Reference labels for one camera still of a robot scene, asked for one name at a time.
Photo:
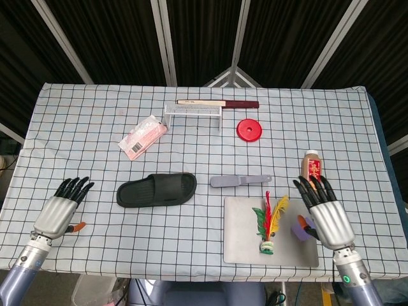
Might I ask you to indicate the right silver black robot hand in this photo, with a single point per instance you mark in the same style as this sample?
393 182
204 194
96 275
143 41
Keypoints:
331 223

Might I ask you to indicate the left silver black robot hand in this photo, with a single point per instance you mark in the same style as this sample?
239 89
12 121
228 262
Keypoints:
52 216

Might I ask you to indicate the black rubber slipper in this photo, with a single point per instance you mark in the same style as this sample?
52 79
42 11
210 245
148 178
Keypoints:
150 191

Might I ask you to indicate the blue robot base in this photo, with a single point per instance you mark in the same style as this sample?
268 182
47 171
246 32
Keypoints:
207 294

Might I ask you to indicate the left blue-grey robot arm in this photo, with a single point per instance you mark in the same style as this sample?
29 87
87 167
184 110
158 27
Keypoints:
22 271

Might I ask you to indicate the purple block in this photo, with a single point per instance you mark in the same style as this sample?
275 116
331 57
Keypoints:
298 231

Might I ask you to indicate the brown drink bottle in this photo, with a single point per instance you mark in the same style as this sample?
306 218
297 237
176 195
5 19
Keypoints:
311 162

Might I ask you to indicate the colourful feather shuttlecock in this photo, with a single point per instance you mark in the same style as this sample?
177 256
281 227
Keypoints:
267 247

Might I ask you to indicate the dark blue under cloth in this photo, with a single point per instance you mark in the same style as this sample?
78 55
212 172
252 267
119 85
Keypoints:
390 172

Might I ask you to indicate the clear plastic storage box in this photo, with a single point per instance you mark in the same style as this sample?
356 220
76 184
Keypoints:
92 293

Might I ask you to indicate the grey flat tray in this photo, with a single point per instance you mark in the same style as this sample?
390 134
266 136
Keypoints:
242 229

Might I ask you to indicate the pink white plastic packet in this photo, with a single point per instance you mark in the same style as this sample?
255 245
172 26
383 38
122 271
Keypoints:
143 137

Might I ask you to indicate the red plastic disc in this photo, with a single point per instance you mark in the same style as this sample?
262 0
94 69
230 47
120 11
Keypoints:
249 129

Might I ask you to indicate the white black checked tablecloth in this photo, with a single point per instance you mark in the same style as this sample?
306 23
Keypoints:
191 239

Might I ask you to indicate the dark red folded fan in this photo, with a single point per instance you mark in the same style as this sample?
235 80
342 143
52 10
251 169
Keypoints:
239 104

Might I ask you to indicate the white metal frame post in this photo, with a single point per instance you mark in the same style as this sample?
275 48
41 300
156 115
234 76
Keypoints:
332 41
62 41
9 130
398 145
165 41
239 32

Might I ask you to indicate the white triangular frame brace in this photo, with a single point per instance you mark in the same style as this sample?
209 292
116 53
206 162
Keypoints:
232 76

